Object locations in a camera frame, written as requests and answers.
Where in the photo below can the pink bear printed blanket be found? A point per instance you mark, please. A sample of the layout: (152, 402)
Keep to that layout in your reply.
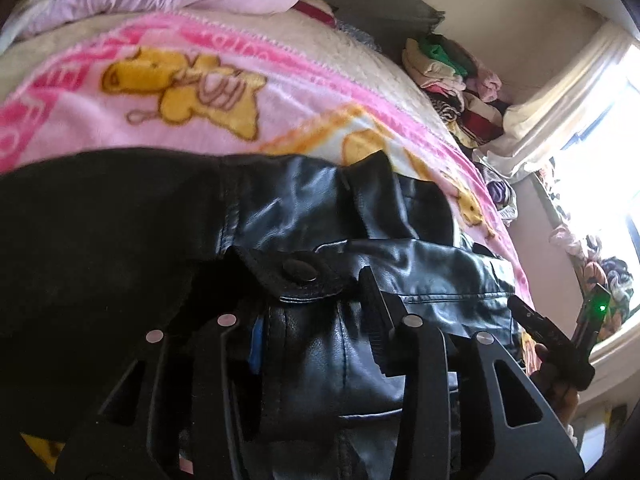
(150, 110)

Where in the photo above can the red pillow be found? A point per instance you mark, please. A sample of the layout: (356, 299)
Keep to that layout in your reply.
(314, 11)

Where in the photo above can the bright window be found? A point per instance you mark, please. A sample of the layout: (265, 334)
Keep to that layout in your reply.
(610, 170)

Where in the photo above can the pile of folded clothes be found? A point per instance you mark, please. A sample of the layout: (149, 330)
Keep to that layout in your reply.
(450, 85)

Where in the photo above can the black leather jacket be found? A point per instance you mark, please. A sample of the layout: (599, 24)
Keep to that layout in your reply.
(300, 200)

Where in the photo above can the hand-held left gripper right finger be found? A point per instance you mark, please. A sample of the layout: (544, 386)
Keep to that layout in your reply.
(372, 305)

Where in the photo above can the white curtain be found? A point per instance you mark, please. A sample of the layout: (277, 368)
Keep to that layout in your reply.
(560, 100)

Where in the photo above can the colourful clutter on windowsill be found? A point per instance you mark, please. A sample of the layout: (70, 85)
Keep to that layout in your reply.
(607, 272)

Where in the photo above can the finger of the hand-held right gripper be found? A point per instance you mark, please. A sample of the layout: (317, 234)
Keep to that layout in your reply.
(550, 342)

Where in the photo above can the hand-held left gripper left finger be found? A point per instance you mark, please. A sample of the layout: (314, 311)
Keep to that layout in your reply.
(257, 347)

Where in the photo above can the person's right hand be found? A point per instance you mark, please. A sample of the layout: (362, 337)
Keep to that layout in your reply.
(557, 395)

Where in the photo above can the cream and green quilt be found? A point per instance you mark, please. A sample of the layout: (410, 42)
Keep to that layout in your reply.
(35, 5)

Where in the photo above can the grey patterned cloth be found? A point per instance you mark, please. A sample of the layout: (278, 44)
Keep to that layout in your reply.
(357, 35)

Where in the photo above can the purple and white crumpled clothes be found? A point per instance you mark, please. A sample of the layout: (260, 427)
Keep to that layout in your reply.
(497, 192)

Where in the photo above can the cream fleece bedspread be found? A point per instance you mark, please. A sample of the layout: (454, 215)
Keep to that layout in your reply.
(320, 35)

